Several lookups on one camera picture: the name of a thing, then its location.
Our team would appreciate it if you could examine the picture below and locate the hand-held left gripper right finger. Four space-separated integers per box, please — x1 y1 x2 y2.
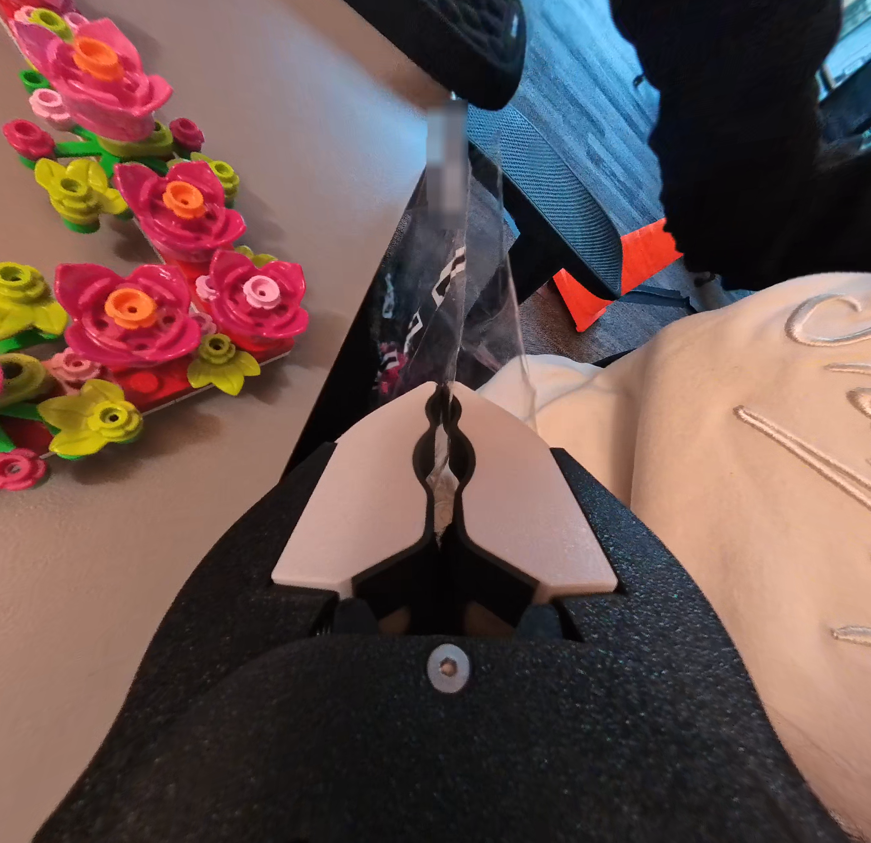
445 382 621 602

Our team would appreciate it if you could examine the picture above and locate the grey mesh office chair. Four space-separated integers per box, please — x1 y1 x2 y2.
466 104 722 313

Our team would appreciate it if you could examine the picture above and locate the toy brick flower bouquet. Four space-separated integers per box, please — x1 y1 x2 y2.
0 0 310 493

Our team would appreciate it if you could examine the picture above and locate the person's right forearm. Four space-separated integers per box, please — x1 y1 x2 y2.
604 0 848 294

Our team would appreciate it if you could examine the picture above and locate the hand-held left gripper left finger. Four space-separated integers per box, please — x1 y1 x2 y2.
271 379 450 600

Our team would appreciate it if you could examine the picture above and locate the person's cream sweatshirt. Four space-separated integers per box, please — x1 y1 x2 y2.
476 271 871 838

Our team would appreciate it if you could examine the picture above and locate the clear plastic bag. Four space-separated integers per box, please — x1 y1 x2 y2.
371 98 540 538

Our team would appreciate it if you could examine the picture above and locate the orange floor object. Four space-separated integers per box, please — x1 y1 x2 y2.
551 217 685 333

